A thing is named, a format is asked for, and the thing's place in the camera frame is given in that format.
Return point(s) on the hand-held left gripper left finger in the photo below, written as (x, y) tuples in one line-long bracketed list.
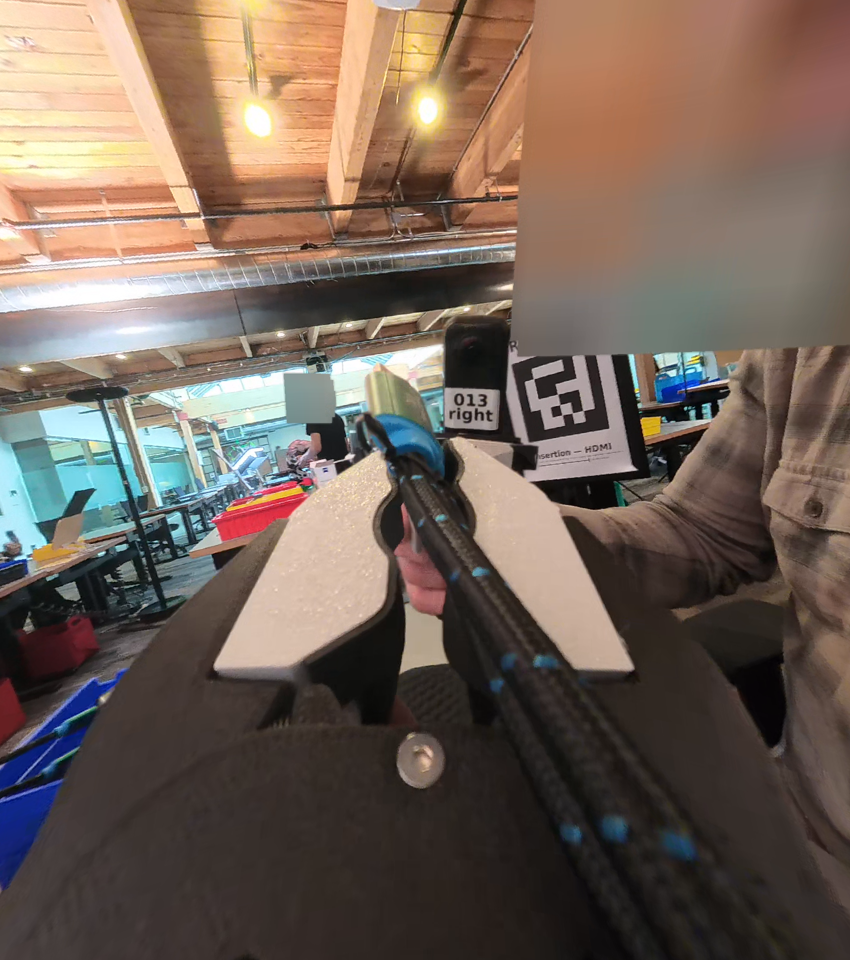
[(313, 585)]

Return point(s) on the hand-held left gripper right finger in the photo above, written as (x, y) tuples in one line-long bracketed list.
[(560, 585)]

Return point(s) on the person's right forearm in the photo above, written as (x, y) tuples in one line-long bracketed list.
[(665, 525)]

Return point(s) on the person's right hand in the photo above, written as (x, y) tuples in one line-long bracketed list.
[(422, 578)]

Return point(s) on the red storage bins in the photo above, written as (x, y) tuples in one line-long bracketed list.
[(260, 518)]

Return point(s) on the ceiling spot light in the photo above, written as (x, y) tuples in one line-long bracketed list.
[(257, 117), (426, 107)]

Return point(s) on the thin ceiling pipe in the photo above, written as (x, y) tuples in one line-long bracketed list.
[(245, 210)]

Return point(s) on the person's plaid shirt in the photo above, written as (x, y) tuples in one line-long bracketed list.
[(845, 600)]

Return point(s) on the blue plastic bin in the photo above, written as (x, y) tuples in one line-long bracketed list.
[(13, 810)]

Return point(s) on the silver ceiling duct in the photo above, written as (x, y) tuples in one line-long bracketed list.
[(170, 281)]

